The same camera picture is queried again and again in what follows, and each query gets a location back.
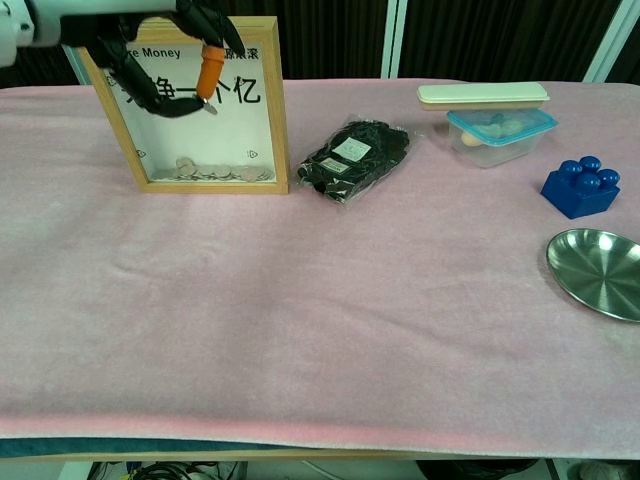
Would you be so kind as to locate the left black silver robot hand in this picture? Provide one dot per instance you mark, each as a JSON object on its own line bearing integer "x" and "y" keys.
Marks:
{"x": 100, "y": 20}

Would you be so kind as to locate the silver coin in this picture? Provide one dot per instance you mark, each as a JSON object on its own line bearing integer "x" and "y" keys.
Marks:
{"x": 210, "y": 107}

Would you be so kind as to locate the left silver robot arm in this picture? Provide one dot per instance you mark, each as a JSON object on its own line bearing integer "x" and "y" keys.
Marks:
{"x": 12, "y": 30}

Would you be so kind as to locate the wooden glass-front coin box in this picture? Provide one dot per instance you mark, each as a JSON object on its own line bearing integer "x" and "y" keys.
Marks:
{"x": 280, "y": 125}

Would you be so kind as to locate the black curtain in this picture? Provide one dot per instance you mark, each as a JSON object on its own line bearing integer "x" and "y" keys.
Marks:
{"x": 325, "y": 35}

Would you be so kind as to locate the black item in plastic bag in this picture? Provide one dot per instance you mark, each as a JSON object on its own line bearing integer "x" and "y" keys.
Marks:
{"x": 350, "y": 155}

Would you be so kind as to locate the pink table cloth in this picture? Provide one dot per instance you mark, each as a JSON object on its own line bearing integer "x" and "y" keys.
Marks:
{"x": 320, "y": 325}

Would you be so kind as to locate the cream long flat case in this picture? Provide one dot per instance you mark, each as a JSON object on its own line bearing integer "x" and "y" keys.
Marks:
{"x": 480, "y": 95}

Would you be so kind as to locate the clear container with blue lid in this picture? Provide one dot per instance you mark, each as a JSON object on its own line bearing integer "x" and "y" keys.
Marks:
{"x": 500, "y": 142}

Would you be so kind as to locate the teal table cloth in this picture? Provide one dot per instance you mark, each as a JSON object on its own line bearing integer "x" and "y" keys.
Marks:
{"x": 100, "y": 446}

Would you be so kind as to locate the blue toy building brick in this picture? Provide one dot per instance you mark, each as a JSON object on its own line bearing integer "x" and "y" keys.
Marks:
{"x": 580, "y": 192}

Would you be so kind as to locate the round stainless steel dish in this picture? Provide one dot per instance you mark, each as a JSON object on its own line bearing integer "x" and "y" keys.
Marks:
{"x": 600, "y": 275}

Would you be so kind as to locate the white frame post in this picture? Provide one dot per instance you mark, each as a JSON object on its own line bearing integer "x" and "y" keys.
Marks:
{"x": 394, "y": 40}
{"x": 607, "y": 45}

